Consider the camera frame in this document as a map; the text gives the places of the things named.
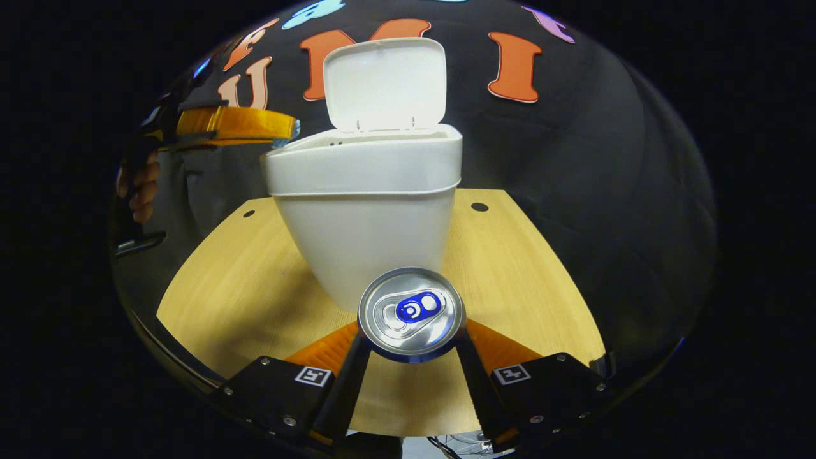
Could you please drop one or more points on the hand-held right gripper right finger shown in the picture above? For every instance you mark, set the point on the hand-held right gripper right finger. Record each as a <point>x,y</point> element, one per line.
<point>488,398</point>

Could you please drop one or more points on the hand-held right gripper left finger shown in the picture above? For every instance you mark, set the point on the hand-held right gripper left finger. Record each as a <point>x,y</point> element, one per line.
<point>341,395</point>

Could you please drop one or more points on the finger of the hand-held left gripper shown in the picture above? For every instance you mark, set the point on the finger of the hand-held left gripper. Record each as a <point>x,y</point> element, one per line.
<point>236,122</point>
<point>191,141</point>

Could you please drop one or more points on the silver blue pop can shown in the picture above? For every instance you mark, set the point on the silver blue pop can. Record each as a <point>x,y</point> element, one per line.
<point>411,312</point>

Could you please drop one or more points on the white desktop garbage bin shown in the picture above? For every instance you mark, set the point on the white desktop garbage bin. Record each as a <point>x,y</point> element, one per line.
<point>363,223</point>

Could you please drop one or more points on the wooden desktop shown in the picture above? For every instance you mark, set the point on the wooden desktop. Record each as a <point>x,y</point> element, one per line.
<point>542,306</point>

